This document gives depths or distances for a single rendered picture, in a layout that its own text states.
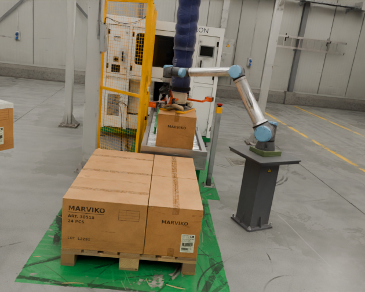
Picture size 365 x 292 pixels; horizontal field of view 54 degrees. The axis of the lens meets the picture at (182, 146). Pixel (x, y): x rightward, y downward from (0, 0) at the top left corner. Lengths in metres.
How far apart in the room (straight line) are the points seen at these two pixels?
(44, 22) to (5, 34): 1.28
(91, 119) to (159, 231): 2.18
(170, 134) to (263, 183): 1.08
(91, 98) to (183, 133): 1.28
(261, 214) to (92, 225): 1.71
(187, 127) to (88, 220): 1.56
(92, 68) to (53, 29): 8.30
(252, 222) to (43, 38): 10.29
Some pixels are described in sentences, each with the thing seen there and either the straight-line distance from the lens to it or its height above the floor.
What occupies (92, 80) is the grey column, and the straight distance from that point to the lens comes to 4.40.
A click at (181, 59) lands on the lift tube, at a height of 1.51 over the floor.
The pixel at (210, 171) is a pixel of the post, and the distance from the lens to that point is 4.44.
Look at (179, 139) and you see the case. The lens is 3.76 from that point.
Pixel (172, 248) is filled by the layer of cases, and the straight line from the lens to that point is 2.75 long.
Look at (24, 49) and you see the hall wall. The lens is 12.86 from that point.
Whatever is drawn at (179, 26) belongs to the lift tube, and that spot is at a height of 1.82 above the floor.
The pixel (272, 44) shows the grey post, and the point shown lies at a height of 1.83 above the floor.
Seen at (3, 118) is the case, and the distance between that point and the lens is 3.35.
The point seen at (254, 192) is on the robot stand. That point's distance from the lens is 3.51.
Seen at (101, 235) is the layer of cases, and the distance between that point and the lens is 2.74.
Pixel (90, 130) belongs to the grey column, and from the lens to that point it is 4.51.
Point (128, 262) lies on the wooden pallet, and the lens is 2.83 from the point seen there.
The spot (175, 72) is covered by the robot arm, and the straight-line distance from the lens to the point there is 3.51.
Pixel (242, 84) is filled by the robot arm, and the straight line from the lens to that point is 3.28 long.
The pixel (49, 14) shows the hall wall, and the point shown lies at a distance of 12.66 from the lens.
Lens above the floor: 1.67
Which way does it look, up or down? 16 degrees down
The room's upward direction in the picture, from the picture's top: 7 degrees clockwise
